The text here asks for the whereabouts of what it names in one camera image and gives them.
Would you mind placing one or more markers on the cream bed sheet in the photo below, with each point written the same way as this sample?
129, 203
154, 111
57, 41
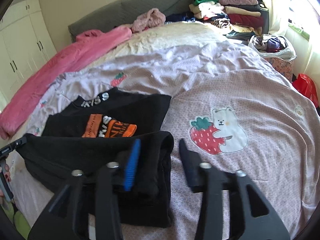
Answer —
166, 36

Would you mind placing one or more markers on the white built-in wardrobe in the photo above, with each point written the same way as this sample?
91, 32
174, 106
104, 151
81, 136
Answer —
25, 46

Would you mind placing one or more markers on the pink strawberry print quilt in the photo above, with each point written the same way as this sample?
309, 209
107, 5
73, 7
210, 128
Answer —
228, 104

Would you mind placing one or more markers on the bright pink blanket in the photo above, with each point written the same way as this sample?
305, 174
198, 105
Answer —
89, 46

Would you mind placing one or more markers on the black IKISS sweater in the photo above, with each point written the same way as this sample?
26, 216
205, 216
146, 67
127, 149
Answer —
88, 135

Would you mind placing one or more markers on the dark blue crumpled garment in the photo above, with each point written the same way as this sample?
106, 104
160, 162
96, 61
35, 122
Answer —
185, 16

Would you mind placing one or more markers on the grey quilted headboard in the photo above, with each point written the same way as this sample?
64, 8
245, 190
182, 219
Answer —
124, 12

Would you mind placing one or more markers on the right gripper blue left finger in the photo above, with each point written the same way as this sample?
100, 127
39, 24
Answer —
131, 166

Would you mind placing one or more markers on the person's left hand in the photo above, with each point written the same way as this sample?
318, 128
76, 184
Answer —
5, 186

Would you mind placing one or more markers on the dusty pink fuzzy garment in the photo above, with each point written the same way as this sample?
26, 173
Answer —
150, 19

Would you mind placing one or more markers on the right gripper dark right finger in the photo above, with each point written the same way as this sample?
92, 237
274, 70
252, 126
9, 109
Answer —
194, 175

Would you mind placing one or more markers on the stack of folded clothes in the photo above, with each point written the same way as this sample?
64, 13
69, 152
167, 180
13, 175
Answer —
235, 19

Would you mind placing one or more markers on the red plastic bag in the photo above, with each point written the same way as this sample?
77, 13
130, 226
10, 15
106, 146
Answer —
306, 86

